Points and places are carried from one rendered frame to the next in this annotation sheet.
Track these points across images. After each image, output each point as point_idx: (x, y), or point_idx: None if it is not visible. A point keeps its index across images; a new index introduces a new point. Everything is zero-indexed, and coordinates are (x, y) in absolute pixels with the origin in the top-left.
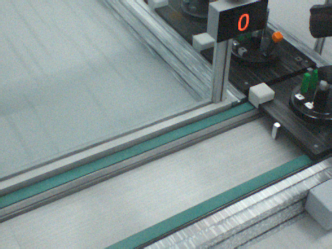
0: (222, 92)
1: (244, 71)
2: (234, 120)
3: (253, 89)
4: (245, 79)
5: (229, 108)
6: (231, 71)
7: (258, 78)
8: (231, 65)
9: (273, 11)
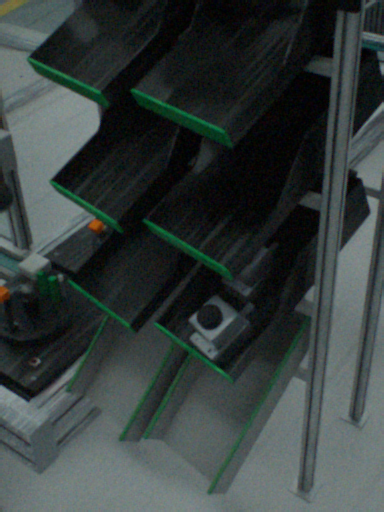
0: (16, 237)
1: (80, 248)
2: (6, 272)
3: (31, 255)
4: (64, 252)
5: (21, 262)
6: (76, 238)
7: (70, 261)
8: (87, 235)
9: (341, 268)
